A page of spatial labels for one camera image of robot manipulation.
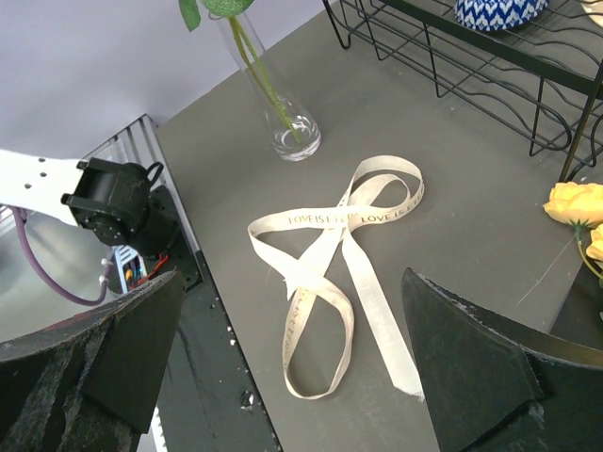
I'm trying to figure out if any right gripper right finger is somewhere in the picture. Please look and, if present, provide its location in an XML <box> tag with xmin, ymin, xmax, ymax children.
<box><xmin>400</xmin><ymin>268</ymin><xmax>602</xmax><ymax>451</ymax></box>

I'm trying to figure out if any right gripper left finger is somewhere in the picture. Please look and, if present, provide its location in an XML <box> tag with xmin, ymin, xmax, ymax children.
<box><xmin>1</xmin><ymin>270</ymin><xmax>186</xmax><ymax>451</ymax></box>

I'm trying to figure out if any white printed ribbon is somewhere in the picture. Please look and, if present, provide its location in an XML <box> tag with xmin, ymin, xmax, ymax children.
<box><xmin>247</xmin><ymin>153</ymin><xmax>428</xmax><ymax>404</ymax></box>

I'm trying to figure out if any black wrapping paper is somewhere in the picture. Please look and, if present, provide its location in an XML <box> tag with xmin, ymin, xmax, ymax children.
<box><xmin>549</xmin><ymin>266</ymin><xmax>602</xmax><ymax>349</ymax></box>

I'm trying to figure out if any yellow rose bunch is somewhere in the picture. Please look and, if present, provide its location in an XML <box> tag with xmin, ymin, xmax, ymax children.
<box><xmin>543</xmin><ymin>182</ymin><xmax>602</xmax><ymax>286</ymax></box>

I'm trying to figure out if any pale pink rose spray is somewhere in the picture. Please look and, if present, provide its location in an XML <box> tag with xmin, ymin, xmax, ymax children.
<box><xmin>178</xmin><ymin>0</ymin><xmax>302</xmax><ymax>143</ymax></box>

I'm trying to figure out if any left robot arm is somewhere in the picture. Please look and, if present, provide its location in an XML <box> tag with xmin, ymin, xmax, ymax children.
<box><xmin>1</xmin><ymin>150</ymin><xmax>178</xmax><ymax>258</ymax></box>

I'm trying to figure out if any clear glass vase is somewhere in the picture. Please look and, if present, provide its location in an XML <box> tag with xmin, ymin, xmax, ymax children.
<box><xmin>208</xmin><ymin>8</ymin><xmax>321</xmax><ymax>162</ymax></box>

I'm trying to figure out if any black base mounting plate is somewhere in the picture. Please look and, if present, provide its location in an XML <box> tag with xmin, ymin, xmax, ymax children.
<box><xmin>152</xmin><ymin>192</ymin><xmax>282</xmax><ymax>451</ymax></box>

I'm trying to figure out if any blue white patterned bowl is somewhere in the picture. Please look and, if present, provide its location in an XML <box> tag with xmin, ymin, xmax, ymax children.
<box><xmin>454</xmin><ymin>0</ymin><xmax>549</xmax><ymax>32</ymax></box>

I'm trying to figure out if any cream floral plate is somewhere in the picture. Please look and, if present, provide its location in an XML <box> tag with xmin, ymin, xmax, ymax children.
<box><xmin>580</xmin><ymin>0</ymin><xmax>603</xmax><ymax>19</ymax></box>

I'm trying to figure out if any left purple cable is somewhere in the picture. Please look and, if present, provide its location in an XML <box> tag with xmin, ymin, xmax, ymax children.
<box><xmin>11</xmin><ymin>206</ymin><xmax>114</xmax><ymax>307</ymax></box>

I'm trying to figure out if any black wire dish rack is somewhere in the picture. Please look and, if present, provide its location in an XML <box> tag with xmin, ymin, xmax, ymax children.
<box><xmin>323</xmin><ymin>1</ymin><xmax>602</xmax><ymax>180</ymax></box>

